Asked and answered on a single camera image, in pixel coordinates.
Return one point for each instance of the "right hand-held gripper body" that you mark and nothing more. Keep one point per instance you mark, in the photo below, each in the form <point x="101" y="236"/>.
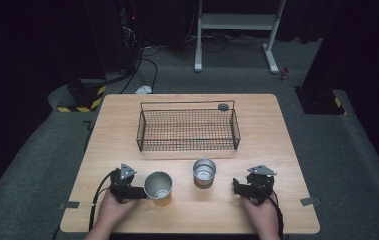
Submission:
<point x="261" y="185"/>

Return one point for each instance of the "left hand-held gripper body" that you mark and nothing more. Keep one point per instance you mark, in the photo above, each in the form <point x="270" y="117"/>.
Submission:
<point x="122" y="186"/>

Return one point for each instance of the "tall orange steel cup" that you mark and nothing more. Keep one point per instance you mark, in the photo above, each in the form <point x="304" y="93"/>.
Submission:
<point x="158" y="186"/>

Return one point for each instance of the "short dark steel cup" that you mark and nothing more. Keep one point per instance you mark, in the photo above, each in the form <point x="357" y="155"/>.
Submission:
<point x="204" y="173"/>

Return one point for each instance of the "person's left hand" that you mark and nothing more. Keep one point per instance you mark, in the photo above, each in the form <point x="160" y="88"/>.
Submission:
<point x="113" y="211"/>

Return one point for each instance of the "person's right hand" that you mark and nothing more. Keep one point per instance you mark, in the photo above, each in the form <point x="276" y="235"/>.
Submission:
<point x="260" y="213"/>

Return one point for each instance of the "grey tape strip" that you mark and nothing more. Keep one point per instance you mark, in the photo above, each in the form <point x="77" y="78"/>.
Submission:
<point x="310" y="201"/>
<point x="69" y="205"/>

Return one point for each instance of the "grey round table cap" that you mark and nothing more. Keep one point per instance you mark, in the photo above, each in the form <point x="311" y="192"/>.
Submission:
<point x="223" y="107"/>

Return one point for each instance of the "black yellow striped base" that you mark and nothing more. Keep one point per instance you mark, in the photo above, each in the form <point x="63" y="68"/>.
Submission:
<point x="83" y="100"/>

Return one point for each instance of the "white power adapter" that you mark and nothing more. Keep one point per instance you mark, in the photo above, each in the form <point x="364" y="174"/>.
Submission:
<point x="143" y="89"/>

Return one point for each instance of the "black base with yellow mark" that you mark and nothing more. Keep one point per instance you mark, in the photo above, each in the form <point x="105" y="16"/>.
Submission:
<point x="320" y="101"/>

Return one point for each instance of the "dark computer rack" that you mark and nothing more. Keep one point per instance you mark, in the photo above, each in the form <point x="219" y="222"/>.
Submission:
<point x="117" y="33"/>

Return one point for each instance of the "white metal stand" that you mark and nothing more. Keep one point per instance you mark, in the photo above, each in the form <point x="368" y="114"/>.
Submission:
<point x="237" y="21"/>

